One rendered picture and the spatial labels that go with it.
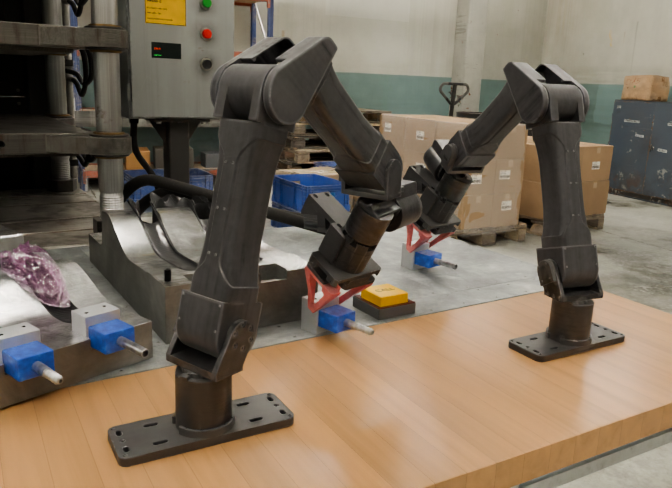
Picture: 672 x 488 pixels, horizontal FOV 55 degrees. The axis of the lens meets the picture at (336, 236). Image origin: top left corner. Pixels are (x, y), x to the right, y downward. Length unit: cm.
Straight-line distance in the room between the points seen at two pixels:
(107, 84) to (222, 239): 101
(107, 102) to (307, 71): 100
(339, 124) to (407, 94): 813
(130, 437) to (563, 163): 73
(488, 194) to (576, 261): 402
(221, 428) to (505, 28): 929
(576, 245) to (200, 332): 60
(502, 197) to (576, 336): 411
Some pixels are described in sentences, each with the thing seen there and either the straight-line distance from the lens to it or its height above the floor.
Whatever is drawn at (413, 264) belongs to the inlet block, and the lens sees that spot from 141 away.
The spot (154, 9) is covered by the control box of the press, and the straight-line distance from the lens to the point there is 184.
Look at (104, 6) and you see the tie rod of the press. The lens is 168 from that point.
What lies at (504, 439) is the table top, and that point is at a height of 80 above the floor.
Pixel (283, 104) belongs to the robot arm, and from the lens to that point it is 70.
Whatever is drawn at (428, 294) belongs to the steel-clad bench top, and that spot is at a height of 80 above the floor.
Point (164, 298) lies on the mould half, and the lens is 98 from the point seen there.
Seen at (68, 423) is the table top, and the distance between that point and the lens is 83.
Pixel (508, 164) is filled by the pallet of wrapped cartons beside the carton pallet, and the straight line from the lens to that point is 514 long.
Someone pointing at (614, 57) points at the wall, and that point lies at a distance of 931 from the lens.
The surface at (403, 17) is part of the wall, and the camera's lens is 891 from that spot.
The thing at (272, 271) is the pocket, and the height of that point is 88.
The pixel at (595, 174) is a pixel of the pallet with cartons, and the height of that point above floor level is 50.
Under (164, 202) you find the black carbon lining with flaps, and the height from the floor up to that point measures 94.
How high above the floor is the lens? 119
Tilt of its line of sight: 13 degrees down
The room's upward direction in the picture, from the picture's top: 2 degrees clockwise
